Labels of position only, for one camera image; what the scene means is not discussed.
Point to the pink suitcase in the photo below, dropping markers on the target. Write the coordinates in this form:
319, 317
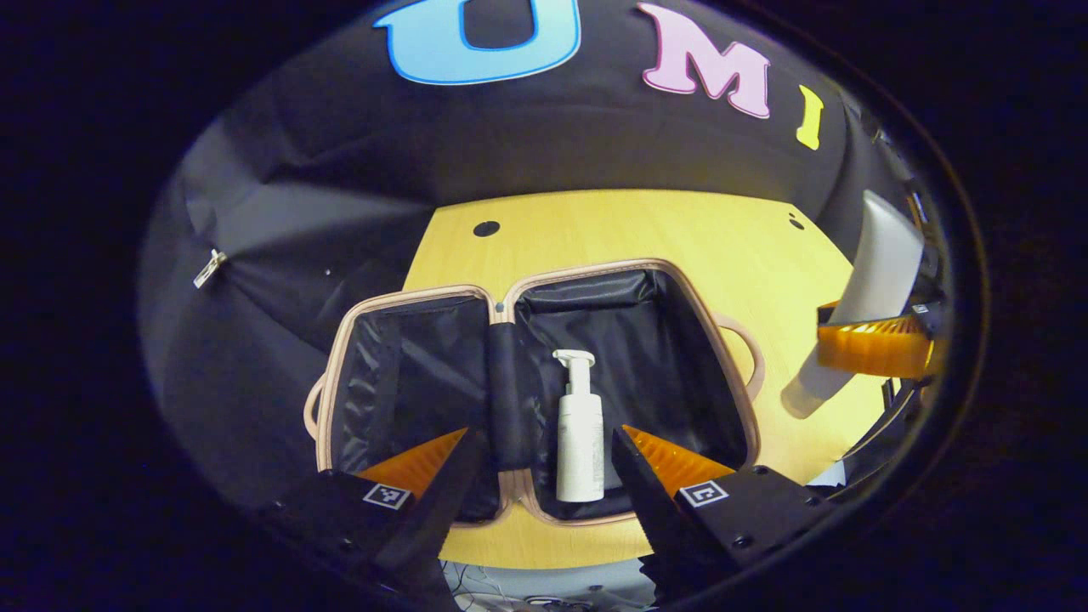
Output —
663, 365

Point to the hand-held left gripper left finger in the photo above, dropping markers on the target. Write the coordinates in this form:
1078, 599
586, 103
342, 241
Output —
433, 518

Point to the white squeeze tube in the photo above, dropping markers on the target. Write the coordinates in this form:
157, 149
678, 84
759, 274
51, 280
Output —
880, 263

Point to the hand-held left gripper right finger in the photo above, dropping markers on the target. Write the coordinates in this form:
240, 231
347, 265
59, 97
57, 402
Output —
650, 510

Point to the silver clip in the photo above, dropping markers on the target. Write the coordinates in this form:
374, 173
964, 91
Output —
209, 269

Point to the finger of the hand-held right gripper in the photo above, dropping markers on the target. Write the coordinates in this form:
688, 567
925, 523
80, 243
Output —
875, 348
915, 209

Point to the black backdrop cloth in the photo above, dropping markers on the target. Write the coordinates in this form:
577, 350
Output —
340, 170

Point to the white pump bottle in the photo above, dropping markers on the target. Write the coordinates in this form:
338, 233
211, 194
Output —
580, 442

